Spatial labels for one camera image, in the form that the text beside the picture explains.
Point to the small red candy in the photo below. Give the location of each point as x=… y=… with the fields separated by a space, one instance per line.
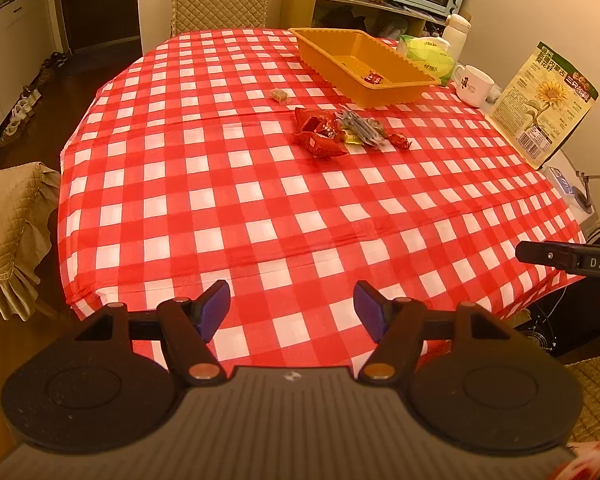
x=373 y=78

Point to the orange plastic tray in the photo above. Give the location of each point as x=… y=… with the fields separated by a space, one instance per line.
x=330 y=55

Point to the red snack pack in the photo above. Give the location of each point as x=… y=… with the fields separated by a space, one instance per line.
x=307 y=117
x=322 y=146

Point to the grey foil snack packet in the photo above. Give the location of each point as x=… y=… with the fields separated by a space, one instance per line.
x=372 y=133

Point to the green tissue pack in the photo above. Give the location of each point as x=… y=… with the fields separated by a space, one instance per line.
x=427 y=55

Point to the white mug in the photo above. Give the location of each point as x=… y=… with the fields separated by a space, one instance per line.
x=472 y=86

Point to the dark snack stick pack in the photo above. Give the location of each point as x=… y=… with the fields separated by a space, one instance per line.
x=350 y=121

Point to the small blue white box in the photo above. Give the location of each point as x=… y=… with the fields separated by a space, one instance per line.
x=562 y=182

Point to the dark wooden door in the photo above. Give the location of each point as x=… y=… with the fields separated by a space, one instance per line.
x=100 y=5

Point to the white cabinet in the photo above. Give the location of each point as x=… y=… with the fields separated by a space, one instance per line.
x=10 y=35

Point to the red checkered tablecloth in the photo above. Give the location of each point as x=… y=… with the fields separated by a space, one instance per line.
x=230 y=185

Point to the yellow candy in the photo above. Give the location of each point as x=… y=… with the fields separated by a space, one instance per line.
x=352 y=137

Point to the small floor fan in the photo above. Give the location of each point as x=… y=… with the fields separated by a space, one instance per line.
x=541 y=335

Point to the brown candy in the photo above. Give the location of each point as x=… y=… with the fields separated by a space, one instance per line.
x=279 y=94

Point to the sunflower print bag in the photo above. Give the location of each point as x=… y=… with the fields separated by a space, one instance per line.
x=545 y=105

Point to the white sandals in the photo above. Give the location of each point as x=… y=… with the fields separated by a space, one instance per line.
x=15 y=120

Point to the woven seat cushion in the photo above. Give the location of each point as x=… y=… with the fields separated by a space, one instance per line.
x=597 y=400

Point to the wooden side shelf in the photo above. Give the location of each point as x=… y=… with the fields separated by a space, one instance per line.
x=360 y=7

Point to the red floral cloth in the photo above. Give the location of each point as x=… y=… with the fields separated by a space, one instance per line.
x=590 y=462

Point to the dark shoes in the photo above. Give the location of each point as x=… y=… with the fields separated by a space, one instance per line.
x=50 y=65

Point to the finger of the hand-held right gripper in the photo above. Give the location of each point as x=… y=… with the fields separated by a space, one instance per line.
x=545 y=255

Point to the white thermos bottle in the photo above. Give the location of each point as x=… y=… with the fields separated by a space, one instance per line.
x=455 y=32

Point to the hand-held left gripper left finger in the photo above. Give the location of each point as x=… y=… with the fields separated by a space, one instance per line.
x=215 y=307

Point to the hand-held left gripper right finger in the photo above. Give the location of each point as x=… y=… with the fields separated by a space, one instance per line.
x=370 y=310

